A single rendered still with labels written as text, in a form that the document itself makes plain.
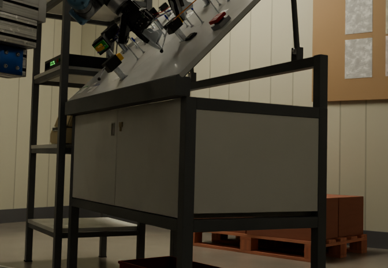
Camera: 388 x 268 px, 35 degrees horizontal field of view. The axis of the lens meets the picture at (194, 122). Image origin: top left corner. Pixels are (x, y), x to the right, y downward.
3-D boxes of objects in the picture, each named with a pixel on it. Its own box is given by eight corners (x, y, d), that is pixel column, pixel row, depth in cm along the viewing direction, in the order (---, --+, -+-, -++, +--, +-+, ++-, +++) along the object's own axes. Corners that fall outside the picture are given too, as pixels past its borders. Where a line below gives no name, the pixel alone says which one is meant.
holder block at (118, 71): (106, 92, 251) (90, 74, 248) (126, 74, 256) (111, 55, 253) (110, 92, 247) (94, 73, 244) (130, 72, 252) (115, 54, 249)
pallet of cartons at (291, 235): (372, 250, 427) (372, 196, 430) (328, 264, 362) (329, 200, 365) (234, 236, 491) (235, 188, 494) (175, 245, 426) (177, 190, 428)
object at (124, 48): (121, 49, 317) (103, 28, 313) (134, 45, 302) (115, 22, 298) (112, 58, 315) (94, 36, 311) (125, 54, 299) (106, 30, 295)
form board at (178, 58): (69, 104, 300) (67, 101, 300) (199, -17, 340) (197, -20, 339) (182, 78, 197) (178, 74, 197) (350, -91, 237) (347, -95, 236)
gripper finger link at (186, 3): (198, 15, 233) (190, -8, 233) (185, 18, 230) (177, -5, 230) (195, 17, 235) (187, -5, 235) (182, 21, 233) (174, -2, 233)
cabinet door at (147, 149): (175, 218, 199) (178, 97, 201) (112, 205, 246) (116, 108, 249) (182, 218, 200) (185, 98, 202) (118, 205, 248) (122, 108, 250)
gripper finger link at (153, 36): (165, 41, 225) (148, 23, 225) (156, 52, 227) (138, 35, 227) (168, 39, 228) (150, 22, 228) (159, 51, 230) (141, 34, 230)
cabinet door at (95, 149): (114, 205, 247) (117, 108, 249) (71, 197, 295) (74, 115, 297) (118, 205, 248) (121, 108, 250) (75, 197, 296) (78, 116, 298)
